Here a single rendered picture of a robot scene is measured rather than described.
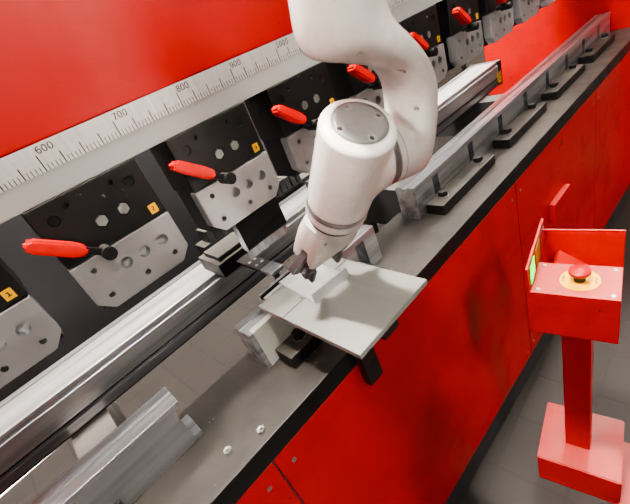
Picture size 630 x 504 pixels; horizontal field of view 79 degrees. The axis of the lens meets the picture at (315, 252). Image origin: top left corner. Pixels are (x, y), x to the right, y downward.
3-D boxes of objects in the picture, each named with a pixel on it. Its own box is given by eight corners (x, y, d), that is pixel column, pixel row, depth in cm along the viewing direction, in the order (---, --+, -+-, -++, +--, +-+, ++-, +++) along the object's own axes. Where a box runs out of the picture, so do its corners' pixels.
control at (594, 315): (618, 344, 79) (622, 276, 70) (530, 330, 89) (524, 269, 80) (622, 282, 91) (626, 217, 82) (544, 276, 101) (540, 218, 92)
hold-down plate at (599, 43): (593, 62, 158) (593, 54, 157) (578, 65, 162) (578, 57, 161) (615, 40, 172) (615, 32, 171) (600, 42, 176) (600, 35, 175)
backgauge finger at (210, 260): (260, 293, 80) (250, 275, 78) (204, 269, 99) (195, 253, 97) (300, 260, 86) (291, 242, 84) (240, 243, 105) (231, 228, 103)
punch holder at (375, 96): (366, 132, 82) (343, 51, 74) (338, 135, 88) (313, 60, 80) (405, 105, 89) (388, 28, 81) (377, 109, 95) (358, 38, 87)
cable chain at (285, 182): (211, 244, 108) (204, 232, 106) (201, 241, 112) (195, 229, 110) (302, 180, 125) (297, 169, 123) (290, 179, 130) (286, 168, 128)
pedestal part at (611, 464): (642, 514, 106) (646, 492, 100) (539, 476, 122) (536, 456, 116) (643, 449, 118) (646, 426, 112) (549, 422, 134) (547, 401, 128)
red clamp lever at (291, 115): (280, 101, 62) (323, 120, 68) (265, 104, 65) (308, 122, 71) (278, 113, 62) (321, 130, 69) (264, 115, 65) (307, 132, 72)
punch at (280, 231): (254, 260, 73) (231, 217, 68) (248, 258, 74) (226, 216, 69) (291, 231, 77) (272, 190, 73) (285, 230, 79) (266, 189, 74)
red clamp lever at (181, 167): (175, 158, 52) (237, 173, 59) (164, 158, 55) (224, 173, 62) (173, 171, 52) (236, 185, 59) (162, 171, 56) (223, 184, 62)
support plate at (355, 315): (361, 360, 55) (359, 355, 55) (260, 309, 75) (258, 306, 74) (428, 283, 64) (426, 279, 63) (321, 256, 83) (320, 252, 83)
